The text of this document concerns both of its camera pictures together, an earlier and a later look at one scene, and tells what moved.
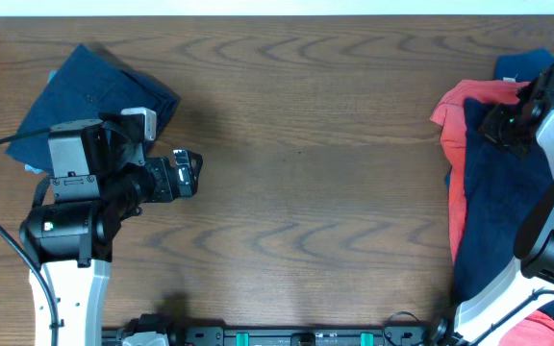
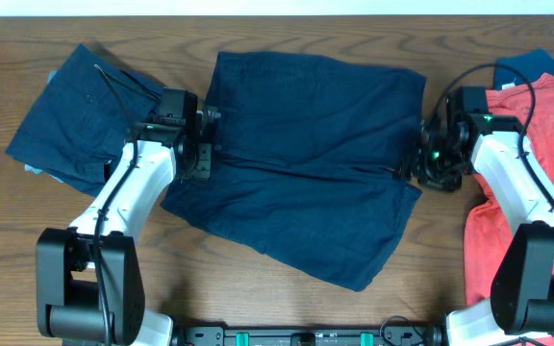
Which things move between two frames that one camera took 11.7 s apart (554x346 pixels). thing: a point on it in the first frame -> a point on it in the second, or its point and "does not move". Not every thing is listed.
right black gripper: x=489 y=128 -> x=413 y=166
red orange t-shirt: x=451 y=120 -> x=551 y=109
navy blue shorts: x=501 y=185 -> x=309 y=161
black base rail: x=436 y=333 does not move
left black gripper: x=163 y=190 -> x=204 y=169
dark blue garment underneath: x=522 y=65 does not move
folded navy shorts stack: x=87 y=85 does not move
